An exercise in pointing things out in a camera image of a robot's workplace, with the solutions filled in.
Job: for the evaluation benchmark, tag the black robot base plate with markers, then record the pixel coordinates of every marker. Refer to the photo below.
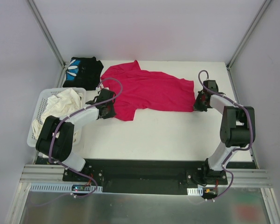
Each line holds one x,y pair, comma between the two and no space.
152,177

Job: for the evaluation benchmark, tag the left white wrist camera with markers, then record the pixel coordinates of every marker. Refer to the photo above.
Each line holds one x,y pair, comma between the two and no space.
100,88

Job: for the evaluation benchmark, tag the cream t shirt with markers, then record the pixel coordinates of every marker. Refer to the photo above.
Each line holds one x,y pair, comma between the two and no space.
60,102

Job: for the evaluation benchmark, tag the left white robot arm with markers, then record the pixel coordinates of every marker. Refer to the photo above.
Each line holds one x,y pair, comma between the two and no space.
57,135

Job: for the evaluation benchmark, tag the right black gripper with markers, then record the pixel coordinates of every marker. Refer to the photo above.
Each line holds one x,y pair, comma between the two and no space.
201,102

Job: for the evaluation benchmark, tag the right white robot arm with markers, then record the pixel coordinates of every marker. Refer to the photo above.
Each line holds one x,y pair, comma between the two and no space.
237,130

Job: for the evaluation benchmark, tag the right white cable duct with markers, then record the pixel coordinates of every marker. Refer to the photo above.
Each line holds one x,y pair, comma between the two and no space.
195,191

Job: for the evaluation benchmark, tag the right aluminium frame post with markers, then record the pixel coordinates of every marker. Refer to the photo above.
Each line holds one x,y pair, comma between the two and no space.
256,20

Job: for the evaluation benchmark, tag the left white cable duct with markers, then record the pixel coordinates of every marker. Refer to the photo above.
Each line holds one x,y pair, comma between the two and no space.
64,188

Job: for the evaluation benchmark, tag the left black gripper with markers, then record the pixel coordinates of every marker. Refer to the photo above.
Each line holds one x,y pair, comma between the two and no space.
108,111

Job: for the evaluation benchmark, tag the pink t shirt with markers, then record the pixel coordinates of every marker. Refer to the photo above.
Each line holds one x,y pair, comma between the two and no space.
142,89

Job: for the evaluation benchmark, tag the white cable duct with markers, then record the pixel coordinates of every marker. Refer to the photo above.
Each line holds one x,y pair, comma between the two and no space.
195,191
64,188

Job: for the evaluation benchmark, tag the aluminium frame post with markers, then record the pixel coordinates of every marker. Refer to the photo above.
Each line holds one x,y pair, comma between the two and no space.
39,19
256,20

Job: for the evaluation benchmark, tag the left aluminium frame post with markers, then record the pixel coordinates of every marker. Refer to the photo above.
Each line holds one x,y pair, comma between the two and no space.
39,19

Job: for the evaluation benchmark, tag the black folded t shirt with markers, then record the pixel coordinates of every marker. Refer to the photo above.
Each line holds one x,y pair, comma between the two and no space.
83,73

